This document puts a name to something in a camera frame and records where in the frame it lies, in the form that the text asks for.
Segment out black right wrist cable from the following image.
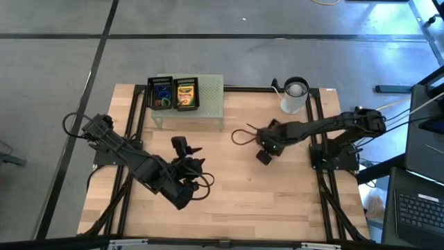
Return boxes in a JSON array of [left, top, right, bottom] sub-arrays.
[[231, 123, 261, 147]]

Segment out clear plastic bag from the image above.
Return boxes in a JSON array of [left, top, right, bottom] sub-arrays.
[[364, 194, 386, 220]]

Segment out black floor base bar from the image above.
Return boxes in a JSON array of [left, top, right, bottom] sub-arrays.
[[374, 84, 414, 94]]

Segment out black side desk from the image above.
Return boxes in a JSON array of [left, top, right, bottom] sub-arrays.
[[404, 65, 444, 185]]

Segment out black rig crossbar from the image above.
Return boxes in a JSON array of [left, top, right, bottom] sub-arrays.
[[0, 235, 444, 250]]

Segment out yellow extension cord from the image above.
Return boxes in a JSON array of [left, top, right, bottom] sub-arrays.
[[354, 99, 412, 114]]

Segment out large Crayola crayon box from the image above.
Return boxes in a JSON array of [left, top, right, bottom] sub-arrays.
[[177, 83, 196, 107]]

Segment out grey metal floor rail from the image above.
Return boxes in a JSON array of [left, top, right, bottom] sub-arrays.
[[408, 0, 444, 67]]

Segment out black plastic mesh basket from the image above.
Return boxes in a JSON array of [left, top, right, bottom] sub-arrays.
[[173, 76, 200, 112], [146, 76, 174, 111]]

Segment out black computer keyboard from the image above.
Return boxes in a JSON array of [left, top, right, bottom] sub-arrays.
[[395, 189, 444, 246]]

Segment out silver metal bracket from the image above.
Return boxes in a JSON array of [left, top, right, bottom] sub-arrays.
[[300, 242, 343, 250], [107, 238, 148, 250]]

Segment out white humidifier cable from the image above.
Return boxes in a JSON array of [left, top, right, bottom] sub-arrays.
[[271, 85, 289, 105]]

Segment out green perforated metal shelf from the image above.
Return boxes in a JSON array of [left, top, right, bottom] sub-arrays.
[[151, 73, 225, 131]]

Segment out dark tablet device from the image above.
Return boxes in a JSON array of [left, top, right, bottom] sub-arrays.
[[418, 116, 444, 135]]

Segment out white rod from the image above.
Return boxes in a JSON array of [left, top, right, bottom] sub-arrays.
[[408, 91, 444, 116]]

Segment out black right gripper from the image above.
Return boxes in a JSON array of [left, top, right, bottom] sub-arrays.
[[255, 118, 291, 166]]

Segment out grey stand leg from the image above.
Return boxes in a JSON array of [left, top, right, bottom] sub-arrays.
[[0, 138, 28, 167]]

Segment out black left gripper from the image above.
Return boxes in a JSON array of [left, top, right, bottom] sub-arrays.
[[169, 135, 206, 211]]

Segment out black keyboard desk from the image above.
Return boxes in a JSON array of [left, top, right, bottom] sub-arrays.
[[380, 166, 444, 250]]

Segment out blue rubber band bundle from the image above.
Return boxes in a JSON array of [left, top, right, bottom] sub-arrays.
[[155, 85, 173, 101]]

